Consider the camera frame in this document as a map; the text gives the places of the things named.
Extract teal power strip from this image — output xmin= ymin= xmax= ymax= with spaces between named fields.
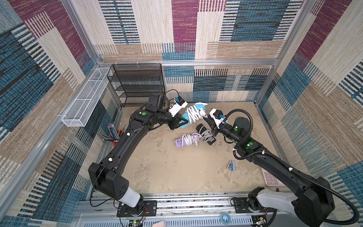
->
xmin=182 ymin=102 xmax=208 ymax=124

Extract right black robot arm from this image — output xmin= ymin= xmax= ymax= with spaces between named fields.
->
xmin=236 ymin=136 xmax=335 ymax=227

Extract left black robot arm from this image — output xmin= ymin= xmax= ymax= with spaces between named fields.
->
xmin=88 ymin=94 xmax=189 ymax=213

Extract black power strip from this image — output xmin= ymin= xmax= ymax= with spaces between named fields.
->
xmin=196 ymin=124 xmax=216 ymax=145

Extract purple power strip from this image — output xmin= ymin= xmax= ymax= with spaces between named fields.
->
xmin=175 ymin=134 xmax=199 ymax=148

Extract blue binder clip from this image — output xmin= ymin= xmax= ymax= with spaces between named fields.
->
xmin=227 ymin=160 xmax=236 ymax=172

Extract red pen cup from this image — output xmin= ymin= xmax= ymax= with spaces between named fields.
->
xmin=113 ymin=130 xmax=123 ymax=147

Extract pens in red cup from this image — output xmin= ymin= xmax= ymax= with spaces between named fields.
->
xmin=102 ymin=124 xmax=117 ymax=142

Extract pink white calculator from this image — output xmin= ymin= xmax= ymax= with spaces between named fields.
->
xmin=261 ymin=168 xmax=285 ymax=187

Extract blue round sticker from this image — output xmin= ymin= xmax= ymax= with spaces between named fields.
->
xmin=220 ymin=212 xmax=231 ymax=225

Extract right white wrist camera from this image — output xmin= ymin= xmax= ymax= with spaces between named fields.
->
xmin=209 ymin=109 xmax=227 ymax=129

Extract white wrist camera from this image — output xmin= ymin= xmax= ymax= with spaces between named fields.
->
xmin=209 ymin=109 xmax=227 ymax=129
xmin=168 ymin=96 xmax=188 ymax=117

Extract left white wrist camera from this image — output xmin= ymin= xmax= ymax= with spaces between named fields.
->
xmin=168 ymin=96 xmax=188 ymax=117

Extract grey cord of black strip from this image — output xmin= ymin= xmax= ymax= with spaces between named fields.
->
xmin=198 ymin=125 xmax=219 ymax=146

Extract black corrugated cable conduit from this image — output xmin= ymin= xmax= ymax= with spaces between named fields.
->
xmin=224 ymin=109 xmax=360 ymax=225

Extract black wire shelf rack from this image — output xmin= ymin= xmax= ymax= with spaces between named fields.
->
xmin=108 ymin=63 xmax=166 ymax=107

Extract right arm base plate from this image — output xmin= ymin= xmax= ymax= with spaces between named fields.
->
xmin=230 ymin=197 xmax=275 ymax=213

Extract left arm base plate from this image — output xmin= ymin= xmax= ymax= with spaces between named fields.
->
xmin=116 ymin=200 xmax=157 ymax=218

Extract white mesh wall basket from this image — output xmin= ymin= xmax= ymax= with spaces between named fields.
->
xmin=61 ymin=68 xmax=110 ymax=127

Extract aluminium front rail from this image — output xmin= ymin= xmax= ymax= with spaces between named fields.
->
xmin=72 ymin=192 xmax=315 ymax=227

